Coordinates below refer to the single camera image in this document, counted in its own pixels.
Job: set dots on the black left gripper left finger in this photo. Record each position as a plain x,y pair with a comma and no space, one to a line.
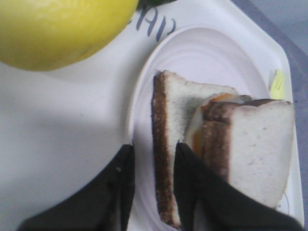
104,204

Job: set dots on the bread slice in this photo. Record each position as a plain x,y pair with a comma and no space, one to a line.
249,145
174,102

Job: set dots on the green lime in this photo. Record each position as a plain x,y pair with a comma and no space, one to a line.
153,3

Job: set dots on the white round plate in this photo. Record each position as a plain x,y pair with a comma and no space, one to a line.
192,60

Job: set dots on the white rectangular tray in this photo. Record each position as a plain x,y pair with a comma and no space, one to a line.
59,129

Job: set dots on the fried egg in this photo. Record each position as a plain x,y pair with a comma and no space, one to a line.
193,136

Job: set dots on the yellow lemon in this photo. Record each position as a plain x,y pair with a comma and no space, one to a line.
44,35

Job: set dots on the yellow fork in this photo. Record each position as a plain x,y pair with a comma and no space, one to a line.
277,86

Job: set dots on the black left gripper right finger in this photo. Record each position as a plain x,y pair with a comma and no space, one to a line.
226,208

